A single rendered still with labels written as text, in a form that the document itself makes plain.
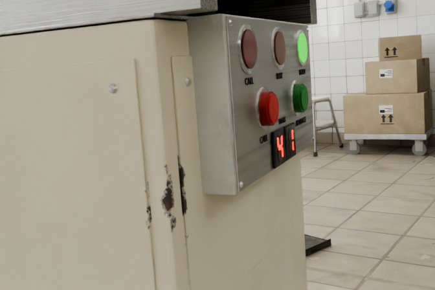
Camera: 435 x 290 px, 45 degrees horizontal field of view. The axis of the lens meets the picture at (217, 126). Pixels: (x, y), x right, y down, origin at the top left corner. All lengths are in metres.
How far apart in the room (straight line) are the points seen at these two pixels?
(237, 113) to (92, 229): 0.14
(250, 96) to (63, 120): 0.15
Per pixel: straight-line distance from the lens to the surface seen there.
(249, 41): 0.44
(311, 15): 0.64
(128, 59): 0.38
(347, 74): 4.77
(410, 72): 4.19
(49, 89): 0.43
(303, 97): 0.55
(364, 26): 4.71
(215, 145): 0.41
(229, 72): 0.40
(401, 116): 4.18
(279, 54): 0.51
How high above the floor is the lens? 0.80
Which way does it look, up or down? 7 degrees down
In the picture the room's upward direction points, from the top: 4 degrees counter-clockwise
